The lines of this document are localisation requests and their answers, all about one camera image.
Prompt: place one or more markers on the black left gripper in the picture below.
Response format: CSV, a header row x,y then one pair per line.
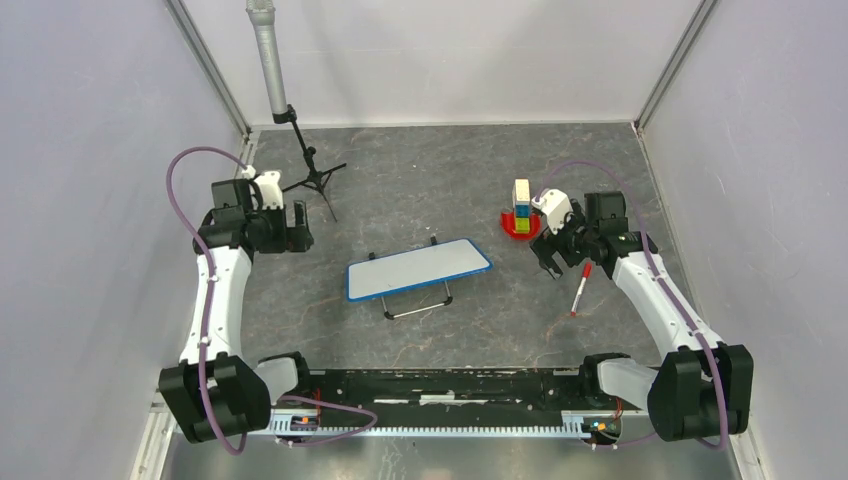
x,y
297,239

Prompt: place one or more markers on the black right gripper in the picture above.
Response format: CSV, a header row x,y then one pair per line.
x,y
547,244

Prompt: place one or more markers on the red white marker pen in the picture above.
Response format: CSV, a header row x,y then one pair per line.
x,y
586,272

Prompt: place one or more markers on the blue framed whiteboard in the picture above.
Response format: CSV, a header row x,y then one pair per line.
x,y
437,263

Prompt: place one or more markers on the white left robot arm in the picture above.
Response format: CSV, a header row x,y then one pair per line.
x,y
212,391

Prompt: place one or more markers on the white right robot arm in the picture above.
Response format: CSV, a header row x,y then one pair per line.
x,y
702,389

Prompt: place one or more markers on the green lego brick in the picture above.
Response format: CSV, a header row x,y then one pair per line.
x,y
522,225

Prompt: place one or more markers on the white lego brick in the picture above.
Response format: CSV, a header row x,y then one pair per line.
x,y
521,192

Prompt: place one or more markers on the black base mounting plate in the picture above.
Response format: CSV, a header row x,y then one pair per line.
x,y
444,399

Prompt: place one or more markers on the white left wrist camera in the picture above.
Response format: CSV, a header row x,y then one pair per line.
x,y
265,188

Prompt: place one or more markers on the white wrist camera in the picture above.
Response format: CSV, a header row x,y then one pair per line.
x,y
265,188
555,207

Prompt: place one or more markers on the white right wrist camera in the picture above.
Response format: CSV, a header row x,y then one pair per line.
x,y
555,207

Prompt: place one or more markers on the slotted aluminium cable duct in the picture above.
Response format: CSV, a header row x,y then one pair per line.
x,y
567,425

